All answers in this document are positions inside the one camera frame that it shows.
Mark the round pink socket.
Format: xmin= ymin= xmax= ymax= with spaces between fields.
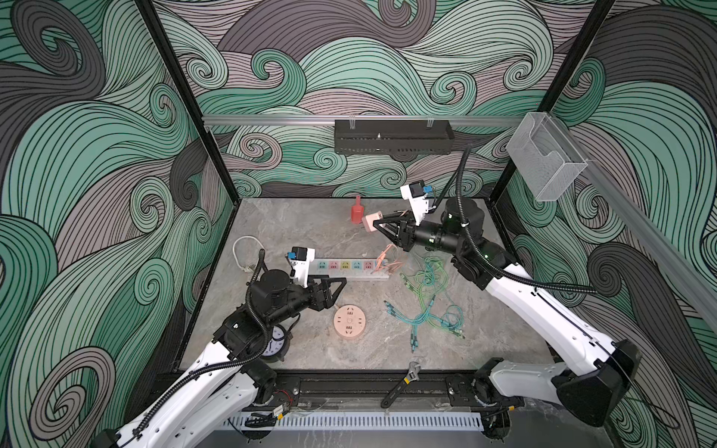
xmin=332 ymin=304 xmax=367 ymax=341

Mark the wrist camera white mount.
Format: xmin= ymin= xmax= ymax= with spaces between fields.
xmin=287 ymin=246 xmax=316 ymax=289
xmin=400 ymin=180 xmax=433 ymax=225

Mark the pink usb charger plug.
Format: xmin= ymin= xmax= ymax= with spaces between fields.
xmin=361 ymin=211 xmax=383 ymax=233

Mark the light green usb cable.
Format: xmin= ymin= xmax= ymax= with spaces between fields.
xmin=398 ymin=254 xmax=466 ymax=337

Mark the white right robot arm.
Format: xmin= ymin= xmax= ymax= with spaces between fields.
xmin=373 ymin=181 xmax=642 ymax=427

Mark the black wall tray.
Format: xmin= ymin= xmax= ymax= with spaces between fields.
xmin=333 ymin=119 xmax=456 ymax=156

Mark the aluminium rail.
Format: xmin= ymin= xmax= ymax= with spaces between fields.
xmin=202 ymin=114 xmax=523 ymax=128
xmin=553 ymin=118 xmax=716 ymax=330

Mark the red plastic scoop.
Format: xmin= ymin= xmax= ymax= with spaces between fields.
xmin=350 ymin=196 xmax=364 ymax=224

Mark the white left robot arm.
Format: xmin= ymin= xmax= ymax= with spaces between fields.
xmin=90 ymin=248 xmax=347 ymax=447

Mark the pink usb cable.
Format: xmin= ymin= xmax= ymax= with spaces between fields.
xmin=372 ymin=242 xmax=405 ymax=276

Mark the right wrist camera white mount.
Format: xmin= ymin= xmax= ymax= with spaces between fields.
xmin=400 ymin=180 xmax=433 ymax=225

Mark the black alarm clock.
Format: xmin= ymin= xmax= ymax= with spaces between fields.
xmin=261 ymin=325 xmax=292 ymax=363

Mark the clear plastic wall holder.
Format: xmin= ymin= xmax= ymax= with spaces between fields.
xmin=507 ymin=112 xmax=587 ymax=203

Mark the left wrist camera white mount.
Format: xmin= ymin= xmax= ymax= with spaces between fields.
xmin=287 ymin=246 xmax=316 ymax=289

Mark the adjustable wrench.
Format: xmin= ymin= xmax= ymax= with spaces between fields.
xmin=380 ymin=361 xmax=421 ymax=409

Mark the white multicolour power strip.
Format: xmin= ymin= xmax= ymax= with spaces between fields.
xmin=309 ymin=258 xmax=389 ymax=281

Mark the aluminium rail right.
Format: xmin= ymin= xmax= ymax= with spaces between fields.
xmin=553 ymin=118 xmax=716 ymax=330

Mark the white slotted cable duct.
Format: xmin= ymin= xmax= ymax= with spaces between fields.
xmin=260 ymin=412 xmax=484 ymax=432

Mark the aluminium rail back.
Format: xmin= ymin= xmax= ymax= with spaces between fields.
xmin=202 ymin=114 xmax=523 ymax=128

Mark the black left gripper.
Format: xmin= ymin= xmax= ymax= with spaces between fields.
xmin=267 ymin=273 xmax=345 ymax=330

